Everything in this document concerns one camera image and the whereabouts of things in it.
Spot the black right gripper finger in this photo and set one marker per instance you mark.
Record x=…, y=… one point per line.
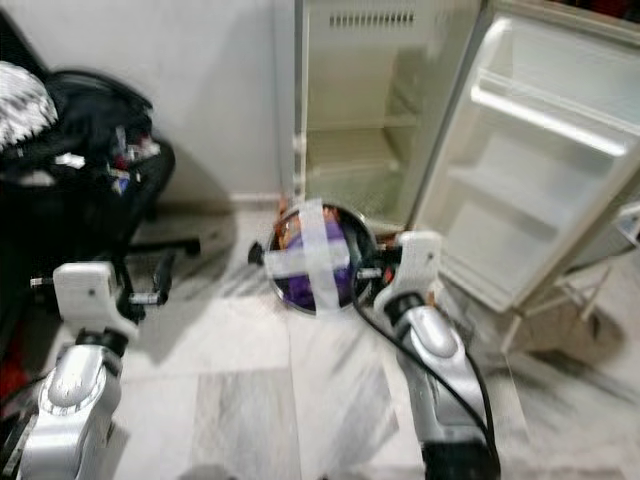
x=359, y=275

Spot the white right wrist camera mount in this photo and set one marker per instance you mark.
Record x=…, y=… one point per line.
x=415, y=265

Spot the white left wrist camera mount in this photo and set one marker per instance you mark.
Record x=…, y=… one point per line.
x=90, y=298

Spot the white fridge cabinet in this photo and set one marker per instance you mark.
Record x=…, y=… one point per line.
x=360, y=100

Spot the small black floor object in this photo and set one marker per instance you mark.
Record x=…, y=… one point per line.
x=255, y=253

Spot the round purple container with tape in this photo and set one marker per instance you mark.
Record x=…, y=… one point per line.
x=310, y=255

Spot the white black patterned cloth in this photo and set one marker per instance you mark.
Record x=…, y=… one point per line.
x=20, y=105

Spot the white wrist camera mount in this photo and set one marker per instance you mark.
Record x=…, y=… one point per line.
x=415, y=265
x=90, y=298

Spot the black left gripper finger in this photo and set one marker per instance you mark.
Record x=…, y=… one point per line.
x=166, y=275

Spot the black chair leg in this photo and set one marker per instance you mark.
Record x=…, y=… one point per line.
x=170, y=245

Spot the white fridge door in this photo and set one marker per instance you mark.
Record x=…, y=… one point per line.
x=530, y=170

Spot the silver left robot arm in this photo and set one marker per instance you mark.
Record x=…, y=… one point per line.
x=75, y=400

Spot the orange cardboard piece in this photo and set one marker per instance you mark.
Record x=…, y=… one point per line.
x=282, y=210

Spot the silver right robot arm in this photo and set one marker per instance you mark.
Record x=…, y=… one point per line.
x=440, y=370

